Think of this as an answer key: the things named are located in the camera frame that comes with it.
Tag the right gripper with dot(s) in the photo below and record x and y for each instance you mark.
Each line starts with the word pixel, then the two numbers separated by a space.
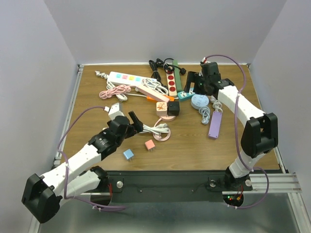
pixel 193 77

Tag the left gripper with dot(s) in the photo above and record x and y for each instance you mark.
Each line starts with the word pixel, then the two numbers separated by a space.
pixel 138 124

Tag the black cube socket adapter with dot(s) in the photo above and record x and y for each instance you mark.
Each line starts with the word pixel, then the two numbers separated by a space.
pixel 173 108

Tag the blue plug adapter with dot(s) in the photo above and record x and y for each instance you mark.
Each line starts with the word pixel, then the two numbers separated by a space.
pixel 128 154

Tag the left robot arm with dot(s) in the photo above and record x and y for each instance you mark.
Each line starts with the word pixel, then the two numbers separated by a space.
pixel 44 194

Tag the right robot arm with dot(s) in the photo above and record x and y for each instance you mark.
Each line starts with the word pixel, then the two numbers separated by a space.
pixel 260 134

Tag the pink plug adapter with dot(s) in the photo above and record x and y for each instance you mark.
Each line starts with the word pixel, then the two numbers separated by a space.
pixel 150 146

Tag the blue round socket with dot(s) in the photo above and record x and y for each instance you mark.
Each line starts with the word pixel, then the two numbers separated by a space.
pixel 199 101

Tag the teal power strip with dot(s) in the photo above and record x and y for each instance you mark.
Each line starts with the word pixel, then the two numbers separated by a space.
pixel 183 96

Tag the green power strip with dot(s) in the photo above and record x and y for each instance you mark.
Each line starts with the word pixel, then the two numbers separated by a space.
pixel 177 76

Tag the beige red power strip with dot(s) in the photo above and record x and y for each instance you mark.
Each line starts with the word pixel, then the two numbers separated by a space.
pixel 171 84

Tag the pink cube adapter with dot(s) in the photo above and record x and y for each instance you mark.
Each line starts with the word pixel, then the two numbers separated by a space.
pixel 161 109

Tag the orange power strip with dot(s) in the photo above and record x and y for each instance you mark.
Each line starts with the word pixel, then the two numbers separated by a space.
pixel 165 98

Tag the pink power strip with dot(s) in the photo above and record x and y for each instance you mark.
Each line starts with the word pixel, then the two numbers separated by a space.
pixel 149 92

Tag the pink round socket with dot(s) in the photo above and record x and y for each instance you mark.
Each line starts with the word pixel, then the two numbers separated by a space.
pixel 167 118

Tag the purple power strip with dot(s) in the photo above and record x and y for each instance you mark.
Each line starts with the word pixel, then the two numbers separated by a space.
pixel 215 125

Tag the white colourful power strip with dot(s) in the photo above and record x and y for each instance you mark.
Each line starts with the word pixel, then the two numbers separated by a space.
pixel 126 79

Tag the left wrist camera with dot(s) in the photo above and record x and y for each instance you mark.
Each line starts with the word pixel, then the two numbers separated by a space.
pixel 115 110

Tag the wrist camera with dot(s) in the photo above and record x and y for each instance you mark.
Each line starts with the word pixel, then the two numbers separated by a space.
pixel 115 110
pixel 205 61

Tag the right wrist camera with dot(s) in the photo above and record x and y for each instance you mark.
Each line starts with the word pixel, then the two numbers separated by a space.
pixel 205 61

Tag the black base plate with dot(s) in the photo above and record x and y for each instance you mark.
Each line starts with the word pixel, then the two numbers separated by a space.
pixel 167 186

